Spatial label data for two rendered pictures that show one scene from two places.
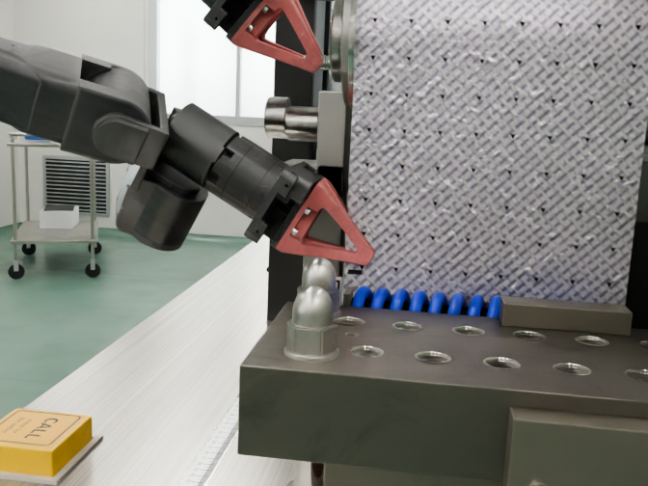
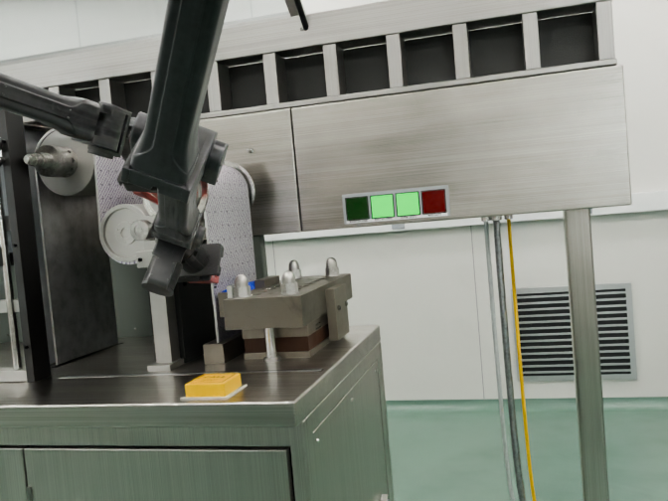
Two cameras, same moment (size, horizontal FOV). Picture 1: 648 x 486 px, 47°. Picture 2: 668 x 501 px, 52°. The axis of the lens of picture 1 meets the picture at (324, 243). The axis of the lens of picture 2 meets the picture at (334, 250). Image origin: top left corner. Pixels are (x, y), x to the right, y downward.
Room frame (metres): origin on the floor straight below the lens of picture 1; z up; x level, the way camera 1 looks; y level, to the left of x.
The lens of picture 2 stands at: (0.19, 1.32, 1.18)
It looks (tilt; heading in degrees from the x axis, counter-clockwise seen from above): 3 degrees down; 278
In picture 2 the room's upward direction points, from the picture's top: 5 degrees counter-clockwise
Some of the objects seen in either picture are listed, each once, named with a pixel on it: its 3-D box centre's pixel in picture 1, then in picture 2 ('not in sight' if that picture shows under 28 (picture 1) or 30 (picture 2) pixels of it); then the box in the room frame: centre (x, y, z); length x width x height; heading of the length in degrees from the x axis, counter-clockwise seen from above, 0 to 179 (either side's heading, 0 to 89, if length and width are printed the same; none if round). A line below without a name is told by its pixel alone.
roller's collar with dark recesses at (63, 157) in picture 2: not in sight; (56, 161); (0.94, -0.03, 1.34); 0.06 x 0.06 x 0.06; 82
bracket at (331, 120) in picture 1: (310, 246); (158, 292); (0.73, 0.01, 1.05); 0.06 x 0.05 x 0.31; 82
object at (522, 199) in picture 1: (487, 212); (233, 253); (0.61, -0.14, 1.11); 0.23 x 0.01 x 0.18; 82
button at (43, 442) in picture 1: (33, 441); (214, 385); (0.56, 0.23, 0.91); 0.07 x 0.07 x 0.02; 82
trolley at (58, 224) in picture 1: (57, 195); not in sight; (5.16, 1.89, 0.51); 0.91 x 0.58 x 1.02; 16
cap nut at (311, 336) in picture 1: (312, 319); (288, 281); (0.47, 0.01, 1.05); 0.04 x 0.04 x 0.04
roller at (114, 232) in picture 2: not in sight; (156, 230); (0.79, -0.16, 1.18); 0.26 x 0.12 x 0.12; 82
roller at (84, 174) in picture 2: not in sight; (99, 165); (0.92, -0.19, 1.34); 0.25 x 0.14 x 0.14; 82
